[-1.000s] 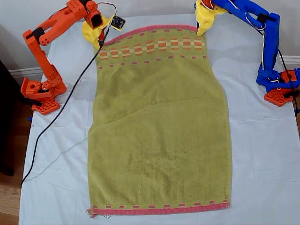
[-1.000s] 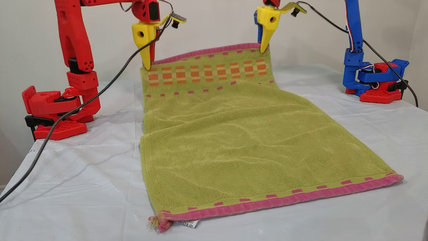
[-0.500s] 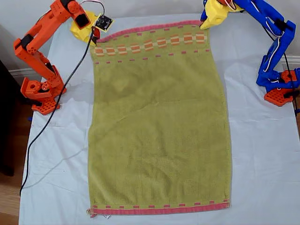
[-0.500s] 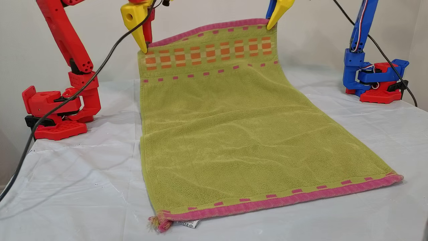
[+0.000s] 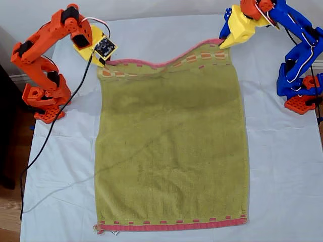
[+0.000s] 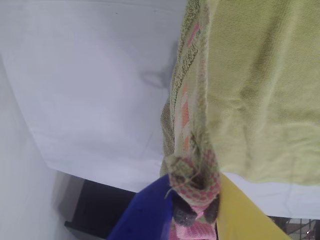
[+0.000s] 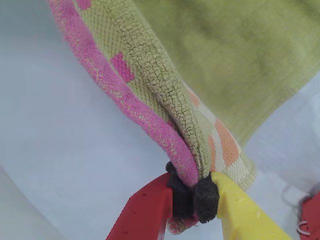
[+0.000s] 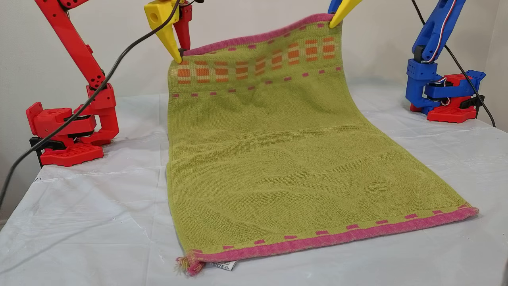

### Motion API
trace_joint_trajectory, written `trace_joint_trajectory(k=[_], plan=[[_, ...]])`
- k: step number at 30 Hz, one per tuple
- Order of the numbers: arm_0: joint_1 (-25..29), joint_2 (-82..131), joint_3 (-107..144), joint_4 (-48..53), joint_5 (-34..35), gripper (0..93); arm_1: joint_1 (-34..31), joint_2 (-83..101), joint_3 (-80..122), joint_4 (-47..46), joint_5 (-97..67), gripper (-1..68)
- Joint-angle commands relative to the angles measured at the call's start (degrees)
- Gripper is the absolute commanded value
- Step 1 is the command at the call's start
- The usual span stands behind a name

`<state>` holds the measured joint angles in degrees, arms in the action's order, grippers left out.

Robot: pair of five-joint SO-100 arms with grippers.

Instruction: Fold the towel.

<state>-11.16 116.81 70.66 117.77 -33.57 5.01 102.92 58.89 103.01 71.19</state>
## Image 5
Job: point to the blue tape piece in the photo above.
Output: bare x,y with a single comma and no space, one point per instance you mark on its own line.
32,127
320,120

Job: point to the dark wooden cabinet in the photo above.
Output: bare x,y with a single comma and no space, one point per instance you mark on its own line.
6,151

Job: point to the small camera on red arm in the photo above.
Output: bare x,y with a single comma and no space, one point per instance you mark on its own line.
104,48

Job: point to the green towel with pink border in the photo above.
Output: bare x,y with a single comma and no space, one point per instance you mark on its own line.
171,151

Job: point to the white table cover sheet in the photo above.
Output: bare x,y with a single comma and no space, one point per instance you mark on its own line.
277,176

